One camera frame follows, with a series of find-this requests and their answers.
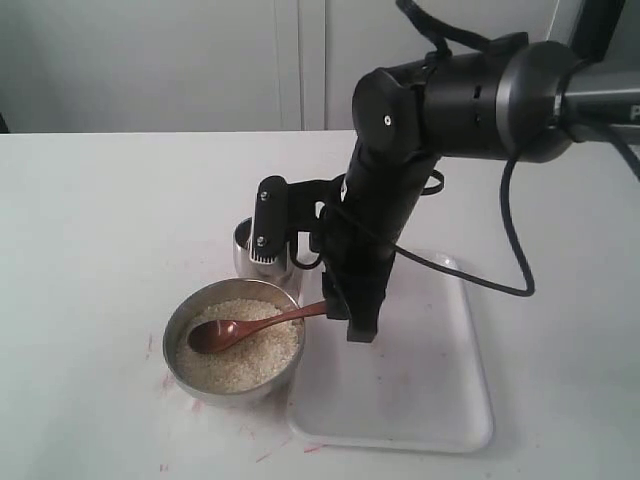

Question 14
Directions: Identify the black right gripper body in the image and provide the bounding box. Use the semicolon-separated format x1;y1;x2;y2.
317;139;441;311

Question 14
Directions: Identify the small steel cup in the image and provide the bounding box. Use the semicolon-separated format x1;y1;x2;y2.
233;218;302;296

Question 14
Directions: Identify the brown wooden spoon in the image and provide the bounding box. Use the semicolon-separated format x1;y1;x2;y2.
187;301;327;354

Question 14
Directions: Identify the white plastic tray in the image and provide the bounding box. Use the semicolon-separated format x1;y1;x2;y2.
286;256;494;454

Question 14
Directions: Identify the dark monitor frame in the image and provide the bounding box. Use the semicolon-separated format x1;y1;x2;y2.
545;0;626;62

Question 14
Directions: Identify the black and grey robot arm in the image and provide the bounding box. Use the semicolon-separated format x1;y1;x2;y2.
321;35;639;343

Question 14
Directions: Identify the steel bowl of rice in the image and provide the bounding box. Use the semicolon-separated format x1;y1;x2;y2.
163;278;305;407

